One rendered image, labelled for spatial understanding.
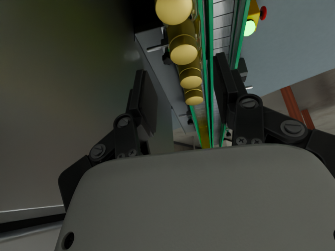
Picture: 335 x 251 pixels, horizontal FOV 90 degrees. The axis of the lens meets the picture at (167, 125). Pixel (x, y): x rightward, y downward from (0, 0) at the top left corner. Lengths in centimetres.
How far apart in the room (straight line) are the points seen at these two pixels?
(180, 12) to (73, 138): 16
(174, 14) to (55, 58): 12
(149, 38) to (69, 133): 44
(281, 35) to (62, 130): 85
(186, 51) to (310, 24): 75
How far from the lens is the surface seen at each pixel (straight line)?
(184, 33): 22
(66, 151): 19
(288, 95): 258
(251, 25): 66
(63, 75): 20
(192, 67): 26
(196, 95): 30
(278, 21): 84
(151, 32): 56
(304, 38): 97
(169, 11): 18
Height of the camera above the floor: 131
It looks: 22 degrees down
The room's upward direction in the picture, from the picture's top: 176 degrees clockwise
